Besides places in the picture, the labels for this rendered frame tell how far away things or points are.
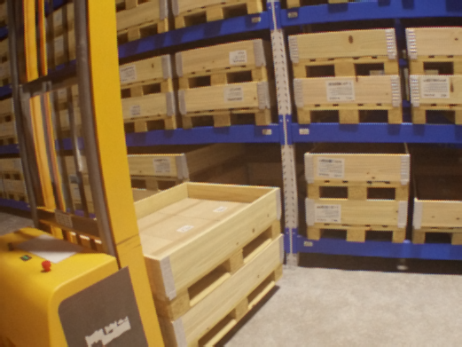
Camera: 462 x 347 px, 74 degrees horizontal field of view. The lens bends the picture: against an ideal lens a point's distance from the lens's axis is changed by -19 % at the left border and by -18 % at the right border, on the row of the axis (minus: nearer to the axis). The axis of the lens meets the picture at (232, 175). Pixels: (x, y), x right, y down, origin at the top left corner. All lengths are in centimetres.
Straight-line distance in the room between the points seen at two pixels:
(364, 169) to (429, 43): 105
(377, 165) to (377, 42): 89
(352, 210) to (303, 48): 126
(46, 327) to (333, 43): 243
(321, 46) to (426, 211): 143
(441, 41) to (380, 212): 133
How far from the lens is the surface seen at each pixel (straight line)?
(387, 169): 267
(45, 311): 129
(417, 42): 264
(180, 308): 175
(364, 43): 265
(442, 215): 278
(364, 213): 277
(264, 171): 430
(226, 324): 222
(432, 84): 262
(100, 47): 141
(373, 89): 262
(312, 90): 270
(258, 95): 283
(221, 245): 194
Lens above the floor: 143
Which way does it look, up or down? 12 degrees down
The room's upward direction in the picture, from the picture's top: 5 degrees counter-clockwise
